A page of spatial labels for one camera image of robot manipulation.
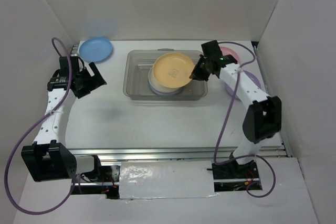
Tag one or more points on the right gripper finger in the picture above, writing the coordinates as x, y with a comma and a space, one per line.
200, 77
198, 69

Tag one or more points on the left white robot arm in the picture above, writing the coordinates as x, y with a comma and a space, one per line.
48, 158

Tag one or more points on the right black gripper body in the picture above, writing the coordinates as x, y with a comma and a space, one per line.
205, 60

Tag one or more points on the pink plastic plate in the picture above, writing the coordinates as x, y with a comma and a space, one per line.
227, 51

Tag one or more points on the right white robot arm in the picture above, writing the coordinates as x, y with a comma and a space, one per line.
263, 112

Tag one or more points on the orange plastic plate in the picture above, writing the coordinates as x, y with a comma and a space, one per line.
173, 70

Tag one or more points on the purple plastic plate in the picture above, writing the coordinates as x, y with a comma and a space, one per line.
250, 75
162, 90

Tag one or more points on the white front cover panel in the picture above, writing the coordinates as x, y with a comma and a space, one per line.
157, 180

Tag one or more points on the cream plastic plate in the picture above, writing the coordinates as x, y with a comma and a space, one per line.
151, 77

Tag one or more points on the clear plastic bin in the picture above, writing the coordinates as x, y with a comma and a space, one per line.
136, 84

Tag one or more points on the blue plastic plate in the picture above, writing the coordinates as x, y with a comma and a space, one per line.
96, 49

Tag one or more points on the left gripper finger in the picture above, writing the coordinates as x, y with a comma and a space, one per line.
96, 80
83, 90

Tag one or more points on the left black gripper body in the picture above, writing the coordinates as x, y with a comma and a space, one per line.
83, 75

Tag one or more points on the white watermelon pattern plate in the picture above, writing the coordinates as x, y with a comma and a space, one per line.
165, 93

